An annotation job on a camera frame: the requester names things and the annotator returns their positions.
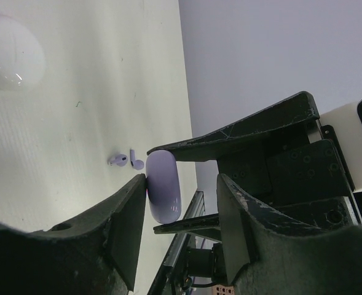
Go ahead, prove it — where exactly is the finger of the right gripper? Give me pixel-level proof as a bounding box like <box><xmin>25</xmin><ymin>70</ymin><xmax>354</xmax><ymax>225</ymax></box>
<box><xmin>153</xmin><ymin>213</ymin><xmax>221</xmax><ymax>242</ymax></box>
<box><xmin>147</xmin><ymin>91</ymin><xmax>320</xmax><ymax>162</ymax></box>

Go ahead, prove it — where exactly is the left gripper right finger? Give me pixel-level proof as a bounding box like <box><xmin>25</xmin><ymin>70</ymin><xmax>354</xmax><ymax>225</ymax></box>
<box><xmin>217</xmin><ymin>174</ymin><xmax>362</xmax><ymax>294</ymax></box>

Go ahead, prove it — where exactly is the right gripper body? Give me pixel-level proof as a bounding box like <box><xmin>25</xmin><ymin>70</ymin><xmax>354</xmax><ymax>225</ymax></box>
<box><xmin>216</xmin><ymin>124</ymin><xmax>360</xmax><ymax>232</ymax></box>

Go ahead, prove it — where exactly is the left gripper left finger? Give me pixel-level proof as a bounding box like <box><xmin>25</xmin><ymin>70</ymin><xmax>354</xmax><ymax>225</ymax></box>
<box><xmin>0</xmin><ymin>174</ymin><xmax>146</xmax><ymax>294</ymax></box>

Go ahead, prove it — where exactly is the purple charging case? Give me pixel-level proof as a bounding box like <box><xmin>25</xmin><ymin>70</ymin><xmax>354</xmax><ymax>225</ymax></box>
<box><xmin>146</xmin><ymin>150</ymin><xmax>182</xmax><ymax>224</ymax></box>

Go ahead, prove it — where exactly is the purple earbud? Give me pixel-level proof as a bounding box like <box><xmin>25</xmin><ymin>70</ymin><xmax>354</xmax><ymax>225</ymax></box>
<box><xmin>108</xmin><ymin>154</ymin><xmax>128</xmax><ymax>167</ymax></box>
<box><xmin>130</xmin><ymin>149</ymin><xmax>144</xmax><ymax>170</ymax></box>

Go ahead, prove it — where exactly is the white charging case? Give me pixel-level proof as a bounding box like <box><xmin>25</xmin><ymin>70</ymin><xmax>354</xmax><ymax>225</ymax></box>
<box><xmin>0</xmin><ymin>14</ymin><xmax>47</xmax><ymax>90</ymax></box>

